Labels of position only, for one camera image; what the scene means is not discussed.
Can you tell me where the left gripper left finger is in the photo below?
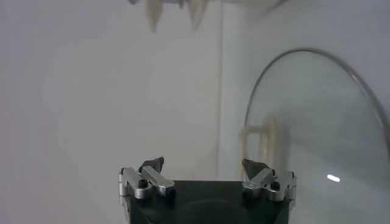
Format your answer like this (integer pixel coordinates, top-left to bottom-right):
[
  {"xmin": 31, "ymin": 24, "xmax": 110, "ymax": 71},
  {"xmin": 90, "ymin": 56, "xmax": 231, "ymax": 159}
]
[{"xmin": 118, "ymin": 156, "xmax": 177, "ymax": 205}]

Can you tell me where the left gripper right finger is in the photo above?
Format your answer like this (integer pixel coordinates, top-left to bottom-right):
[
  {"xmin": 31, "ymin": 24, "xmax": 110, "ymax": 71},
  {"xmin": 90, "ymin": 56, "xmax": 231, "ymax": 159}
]
[{"xmin": 241, "ymin": 158, "xmax": 297, "ymax": 204}]

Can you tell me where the round glass pot lid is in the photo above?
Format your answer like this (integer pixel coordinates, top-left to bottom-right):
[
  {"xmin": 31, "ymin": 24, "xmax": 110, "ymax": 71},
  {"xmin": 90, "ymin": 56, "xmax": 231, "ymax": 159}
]
[{"xmin": 242, "ymin": 47, "xmax": 390, "ymax": 224}]

